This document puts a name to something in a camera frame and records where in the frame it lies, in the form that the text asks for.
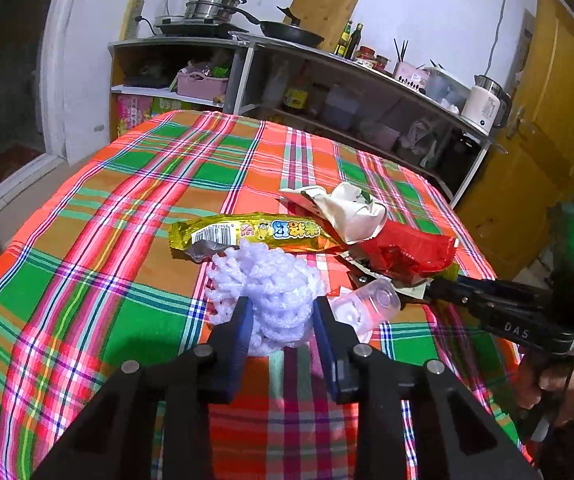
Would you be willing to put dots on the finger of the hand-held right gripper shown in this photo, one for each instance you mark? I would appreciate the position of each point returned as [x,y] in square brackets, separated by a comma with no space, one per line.
[365,277]
[454,294]

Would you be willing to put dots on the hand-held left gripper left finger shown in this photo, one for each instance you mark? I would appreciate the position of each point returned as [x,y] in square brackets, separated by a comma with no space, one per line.
[241,340]

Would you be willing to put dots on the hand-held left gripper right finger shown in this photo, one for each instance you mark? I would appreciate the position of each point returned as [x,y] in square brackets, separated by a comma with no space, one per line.
[328,347]

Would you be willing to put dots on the red wrapper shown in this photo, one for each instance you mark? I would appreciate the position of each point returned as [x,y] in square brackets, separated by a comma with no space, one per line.
[407,252]

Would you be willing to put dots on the white foam fruit net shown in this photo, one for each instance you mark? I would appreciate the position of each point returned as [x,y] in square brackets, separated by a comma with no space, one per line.
[267,290]

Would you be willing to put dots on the person's right hand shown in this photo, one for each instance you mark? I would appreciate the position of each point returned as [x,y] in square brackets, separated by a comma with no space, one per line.
[562,385]

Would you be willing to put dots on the clear plastic cup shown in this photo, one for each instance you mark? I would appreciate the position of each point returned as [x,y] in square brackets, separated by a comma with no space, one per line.
[367,305]

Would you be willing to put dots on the white crumpled paper wrapper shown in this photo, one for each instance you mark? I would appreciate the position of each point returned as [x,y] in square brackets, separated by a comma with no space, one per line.
[352,212]

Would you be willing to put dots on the yellow snack wrapper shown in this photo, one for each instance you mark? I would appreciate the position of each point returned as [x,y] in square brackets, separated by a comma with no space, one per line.
[247,232]

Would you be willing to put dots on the plaid tablecloth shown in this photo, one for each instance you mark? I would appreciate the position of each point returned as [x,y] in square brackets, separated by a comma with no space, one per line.
[117,210]

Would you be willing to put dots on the yellow wooden door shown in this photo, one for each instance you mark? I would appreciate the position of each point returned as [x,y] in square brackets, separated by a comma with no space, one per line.
[542,135]

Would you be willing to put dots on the white electric kettle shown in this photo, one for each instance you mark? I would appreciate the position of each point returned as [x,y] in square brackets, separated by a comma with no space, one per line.
[482,105]

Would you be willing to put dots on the metal shelf rack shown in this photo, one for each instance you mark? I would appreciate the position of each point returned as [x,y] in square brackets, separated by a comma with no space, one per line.
[367,72]

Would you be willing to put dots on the pink chopstick holder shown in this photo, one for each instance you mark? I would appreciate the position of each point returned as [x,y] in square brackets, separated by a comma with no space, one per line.
[409,76]

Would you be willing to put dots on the clear plastic storage box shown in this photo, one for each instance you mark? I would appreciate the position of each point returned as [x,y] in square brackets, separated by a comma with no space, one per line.
[447,87]

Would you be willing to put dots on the red sauce jar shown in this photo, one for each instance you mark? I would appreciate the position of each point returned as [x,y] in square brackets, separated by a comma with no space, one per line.
[381,63]
[365,56]

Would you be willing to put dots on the dark oil bottle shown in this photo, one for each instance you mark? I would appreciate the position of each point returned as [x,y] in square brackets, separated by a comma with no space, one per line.
[356,42]
[343,40]

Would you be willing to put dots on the green printed box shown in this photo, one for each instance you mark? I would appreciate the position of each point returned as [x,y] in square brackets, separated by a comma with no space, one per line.
[172,106]

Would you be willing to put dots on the pink printed box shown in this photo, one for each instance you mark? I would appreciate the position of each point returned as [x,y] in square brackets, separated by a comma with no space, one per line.
[134,114]

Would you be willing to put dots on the pink plastic basket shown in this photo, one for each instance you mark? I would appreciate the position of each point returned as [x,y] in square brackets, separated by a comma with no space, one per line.
[202,85]

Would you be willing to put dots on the black frying pan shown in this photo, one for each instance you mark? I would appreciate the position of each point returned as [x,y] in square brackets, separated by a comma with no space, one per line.
[292,35]

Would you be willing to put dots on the wooden cutting board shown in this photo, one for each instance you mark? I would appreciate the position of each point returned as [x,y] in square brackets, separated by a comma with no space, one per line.
[327,7]

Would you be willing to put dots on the black induction cooker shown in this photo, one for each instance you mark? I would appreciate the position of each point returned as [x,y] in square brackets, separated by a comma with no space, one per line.
[197,27]

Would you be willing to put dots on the white shelf unit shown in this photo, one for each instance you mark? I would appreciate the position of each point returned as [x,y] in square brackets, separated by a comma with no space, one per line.
[167,45]

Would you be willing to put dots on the steel steamer pot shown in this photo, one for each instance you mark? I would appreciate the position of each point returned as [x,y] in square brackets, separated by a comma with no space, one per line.
[212,5]

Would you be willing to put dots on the yellow power strip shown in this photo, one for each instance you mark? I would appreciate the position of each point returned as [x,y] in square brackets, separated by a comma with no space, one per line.
[131,20]

